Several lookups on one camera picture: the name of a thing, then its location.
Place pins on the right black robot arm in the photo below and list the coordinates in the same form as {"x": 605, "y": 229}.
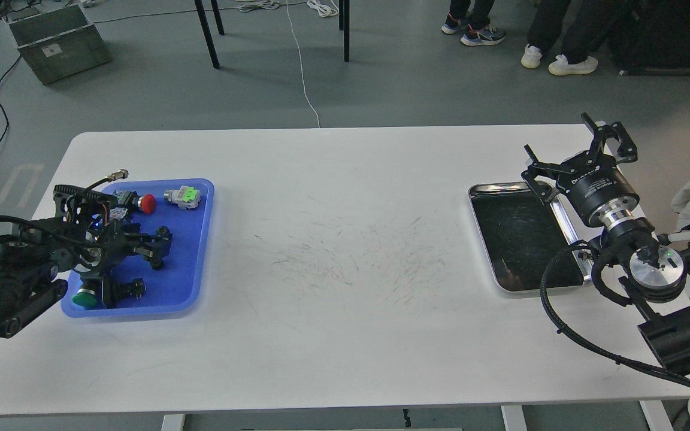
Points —
{"x": 630, "y": 266}

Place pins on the silver metal tray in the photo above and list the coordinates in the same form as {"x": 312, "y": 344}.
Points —
{"x": 520, "y": 233}

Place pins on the black table leg left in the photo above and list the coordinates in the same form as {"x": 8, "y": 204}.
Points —
{"x": 206, "y": 29}

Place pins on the blue sneaker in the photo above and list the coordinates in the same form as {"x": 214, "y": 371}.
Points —
{"x": 486, "y": 36}

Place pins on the black equipment case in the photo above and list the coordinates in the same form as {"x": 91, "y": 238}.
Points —
{"x": 651, "y": 37}

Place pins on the white sneaker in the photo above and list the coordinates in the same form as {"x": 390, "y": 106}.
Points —
{"x": 562, "y": 67}
{"x": 531, "y": 57}

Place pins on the white sneaker left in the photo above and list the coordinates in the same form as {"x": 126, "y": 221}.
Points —
{"x": 531, "y": 57}

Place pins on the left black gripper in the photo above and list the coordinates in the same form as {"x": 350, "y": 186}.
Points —
{"x": 114, "y": 243}

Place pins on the black switch component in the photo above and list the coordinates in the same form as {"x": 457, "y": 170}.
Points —
{"x": 113, "y": 292}

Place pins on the black table leg right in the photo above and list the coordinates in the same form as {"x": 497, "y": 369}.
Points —
{"x": 344, "y": 27}

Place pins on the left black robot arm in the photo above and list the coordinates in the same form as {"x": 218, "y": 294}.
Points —
{"x": 91, "y": 233}

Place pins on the green push button switch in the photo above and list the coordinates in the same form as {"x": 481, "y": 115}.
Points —
{"x": 89, "y": 294}

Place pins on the blue plastic tray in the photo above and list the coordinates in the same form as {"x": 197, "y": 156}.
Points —
{"x": 174, "y": 287}

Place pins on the white sneaker right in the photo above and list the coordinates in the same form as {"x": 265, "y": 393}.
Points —
{"x": 562, "y": 67}

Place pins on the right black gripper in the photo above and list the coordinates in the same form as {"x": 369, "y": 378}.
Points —
{"x": 590, "y": 180}

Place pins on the green grey switch module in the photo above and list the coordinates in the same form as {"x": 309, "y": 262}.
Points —
{"x": 185, "y": 197}

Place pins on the red push button switch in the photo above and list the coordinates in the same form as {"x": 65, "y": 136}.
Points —
{"x": 135, "y": 202}

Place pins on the black table leg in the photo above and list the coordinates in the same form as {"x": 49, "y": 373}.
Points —
{"x": 206, "y": 29}
{"x": 344, "y": 27}

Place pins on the black gear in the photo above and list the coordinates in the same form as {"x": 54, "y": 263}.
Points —
{"x": 156, "y": 263}
{"x": 164, "y": 232}

